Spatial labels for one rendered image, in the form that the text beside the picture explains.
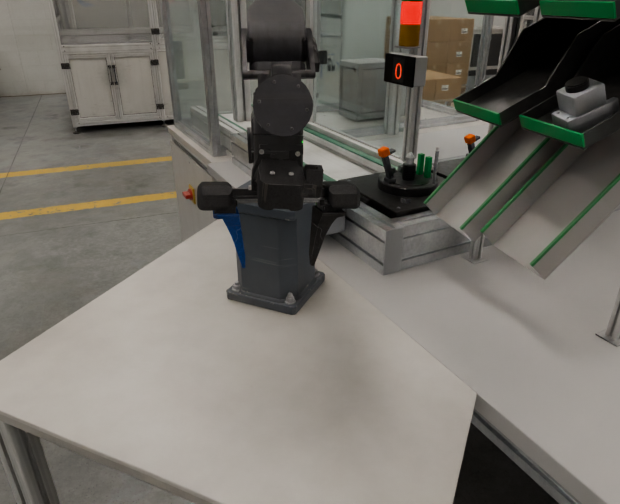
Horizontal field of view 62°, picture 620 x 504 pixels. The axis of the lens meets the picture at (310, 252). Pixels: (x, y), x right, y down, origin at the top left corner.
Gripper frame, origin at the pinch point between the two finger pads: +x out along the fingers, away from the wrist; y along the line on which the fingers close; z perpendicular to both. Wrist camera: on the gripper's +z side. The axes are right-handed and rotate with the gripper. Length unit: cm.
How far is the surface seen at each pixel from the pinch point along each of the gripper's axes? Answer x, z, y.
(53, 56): -106, -811, -227
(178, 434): 26.5, -2.1, -12.8
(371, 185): 0, -57, 30
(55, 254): 63, -258, -97
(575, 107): -16.3, -4.3, 41.3
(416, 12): -40, -66, 42
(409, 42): -33, -67, 41
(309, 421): 25.7, -1.0, 4.5
